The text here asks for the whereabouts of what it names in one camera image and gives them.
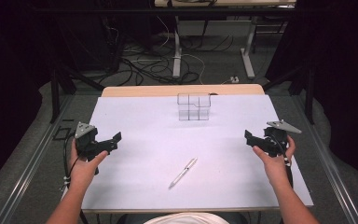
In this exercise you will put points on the white plug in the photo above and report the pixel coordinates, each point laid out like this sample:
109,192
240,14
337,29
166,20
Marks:
234,79

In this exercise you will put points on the person's right hand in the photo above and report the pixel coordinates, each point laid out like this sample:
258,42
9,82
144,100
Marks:
276,169

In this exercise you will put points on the white table sheet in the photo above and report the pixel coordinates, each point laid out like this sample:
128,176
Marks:
155,130

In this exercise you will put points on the aluminium floor rail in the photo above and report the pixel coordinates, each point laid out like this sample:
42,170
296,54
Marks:
31,174
329,168

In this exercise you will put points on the white desk leg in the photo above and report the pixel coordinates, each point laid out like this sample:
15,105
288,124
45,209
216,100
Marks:
176,56
248,59

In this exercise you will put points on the white desk top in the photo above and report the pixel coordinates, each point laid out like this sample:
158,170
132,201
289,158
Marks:
223,2

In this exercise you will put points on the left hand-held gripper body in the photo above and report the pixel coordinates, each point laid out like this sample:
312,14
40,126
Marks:
86,144

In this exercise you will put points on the clear acrylic organizer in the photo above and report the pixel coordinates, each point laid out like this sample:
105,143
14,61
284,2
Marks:
194,107

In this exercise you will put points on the white pen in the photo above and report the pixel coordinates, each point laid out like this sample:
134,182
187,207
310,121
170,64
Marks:
183,172

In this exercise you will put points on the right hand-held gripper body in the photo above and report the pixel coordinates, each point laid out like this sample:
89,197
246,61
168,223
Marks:
275,141

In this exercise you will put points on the black metal stand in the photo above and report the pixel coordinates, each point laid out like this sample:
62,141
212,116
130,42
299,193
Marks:
55,93
308,93

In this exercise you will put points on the person's left hand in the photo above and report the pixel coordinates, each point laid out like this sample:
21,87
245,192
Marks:
82,174

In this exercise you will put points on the person's white shirt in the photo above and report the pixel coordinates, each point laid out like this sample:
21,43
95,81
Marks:
186,218

